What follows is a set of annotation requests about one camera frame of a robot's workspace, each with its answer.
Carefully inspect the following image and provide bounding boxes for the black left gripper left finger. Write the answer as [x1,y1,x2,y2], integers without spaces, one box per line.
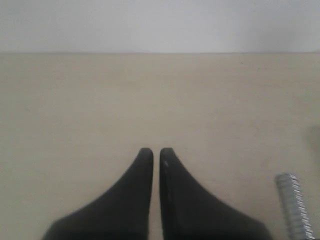
[43,148,154,240]

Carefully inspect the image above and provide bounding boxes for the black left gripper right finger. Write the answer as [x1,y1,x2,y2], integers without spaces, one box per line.
[159,147,272,240]

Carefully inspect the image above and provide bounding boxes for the chrome dumbbell bar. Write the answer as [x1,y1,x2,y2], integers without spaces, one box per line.
[274,172,315,240]

